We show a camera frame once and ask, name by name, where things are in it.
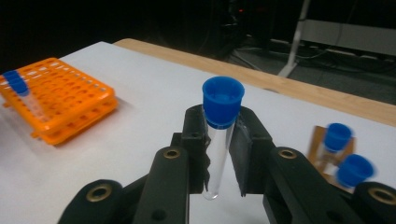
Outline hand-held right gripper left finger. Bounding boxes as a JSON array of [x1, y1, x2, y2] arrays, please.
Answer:
[[171, 104, 211, 194]]

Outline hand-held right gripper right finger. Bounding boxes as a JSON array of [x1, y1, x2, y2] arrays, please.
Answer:
[[229, 105, 276, 198]]

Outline blue capped test tube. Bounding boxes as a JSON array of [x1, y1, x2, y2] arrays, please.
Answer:
[[321, 122, 354, 166], [201, 76, 246, 201], [2, 70, 21, 82], [334, 153, 377, 190], [8, 78, 46, 122]]

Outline wooden tube rack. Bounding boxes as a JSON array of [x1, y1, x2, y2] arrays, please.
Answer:
[[306, 125, 358, 189]]

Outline orange plastic tube rack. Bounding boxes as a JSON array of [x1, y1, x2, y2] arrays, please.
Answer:
[[0, 57, 120, 147]]

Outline dark computer tower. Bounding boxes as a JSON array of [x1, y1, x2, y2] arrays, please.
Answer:
[[218, 0, 251, 55]]

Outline grey metal stand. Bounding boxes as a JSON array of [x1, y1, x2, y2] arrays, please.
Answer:
[[277, 0, 396, 78]]

